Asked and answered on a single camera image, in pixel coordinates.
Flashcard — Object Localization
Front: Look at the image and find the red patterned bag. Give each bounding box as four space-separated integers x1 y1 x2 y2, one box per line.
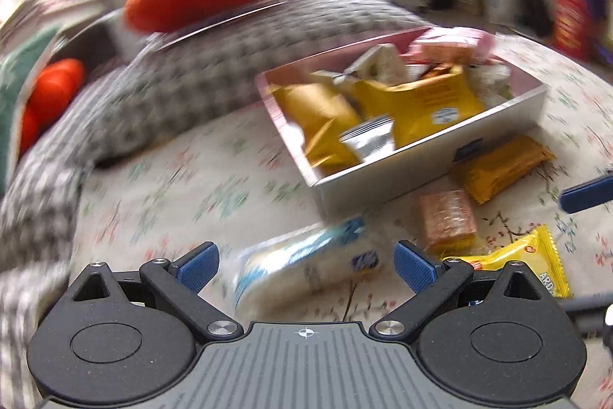
553 0 592 60

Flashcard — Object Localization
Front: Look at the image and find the floral bedsheet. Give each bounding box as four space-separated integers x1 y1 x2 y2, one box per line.
69 33 613 343

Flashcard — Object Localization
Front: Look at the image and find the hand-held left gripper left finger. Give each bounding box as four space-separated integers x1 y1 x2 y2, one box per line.
67 241 243 340

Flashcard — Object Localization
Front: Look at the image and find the pink box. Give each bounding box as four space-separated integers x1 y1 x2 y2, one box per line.
255 28 551 218

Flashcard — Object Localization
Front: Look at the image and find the yellow packet with blue label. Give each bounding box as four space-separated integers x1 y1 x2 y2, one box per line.
349 66 487 148

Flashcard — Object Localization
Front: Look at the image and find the pink biscuit packet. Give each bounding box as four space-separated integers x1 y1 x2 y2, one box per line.
419 189 480 253

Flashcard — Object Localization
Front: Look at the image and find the black bag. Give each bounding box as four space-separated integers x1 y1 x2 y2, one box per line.
517 0 551 38

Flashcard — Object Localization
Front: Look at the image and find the mustard snack packet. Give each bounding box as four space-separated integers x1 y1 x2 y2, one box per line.
270 82 365 174

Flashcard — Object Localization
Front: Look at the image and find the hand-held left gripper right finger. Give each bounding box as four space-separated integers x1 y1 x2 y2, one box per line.
371 240 559 340

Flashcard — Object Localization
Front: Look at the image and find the white and blue packet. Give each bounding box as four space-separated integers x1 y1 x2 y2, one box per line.
232 217 384 314

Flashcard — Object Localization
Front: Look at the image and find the grey checked blanket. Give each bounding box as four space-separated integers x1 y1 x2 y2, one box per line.
0 0 434 409

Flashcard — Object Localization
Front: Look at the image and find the orange snack packet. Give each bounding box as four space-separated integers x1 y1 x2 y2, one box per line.
452 135 556 205

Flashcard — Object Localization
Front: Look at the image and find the small orange pumpkin cushion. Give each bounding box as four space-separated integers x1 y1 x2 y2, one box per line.
19 58 87 156

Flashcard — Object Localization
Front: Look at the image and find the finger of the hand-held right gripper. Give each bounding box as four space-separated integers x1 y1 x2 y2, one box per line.
559 178 613 214

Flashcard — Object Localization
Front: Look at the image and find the silver white snack packet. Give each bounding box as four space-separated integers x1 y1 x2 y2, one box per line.
342 44 413 84

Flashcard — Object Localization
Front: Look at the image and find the green cushion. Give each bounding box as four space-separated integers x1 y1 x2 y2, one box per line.
0 26 63 194

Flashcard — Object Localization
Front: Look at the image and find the pink snack packet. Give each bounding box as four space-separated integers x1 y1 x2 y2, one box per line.
412 28 496 65

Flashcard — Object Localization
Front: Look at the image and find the yellow candy packet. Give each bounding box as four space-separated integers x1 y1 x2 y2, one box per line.
441 224 573 299

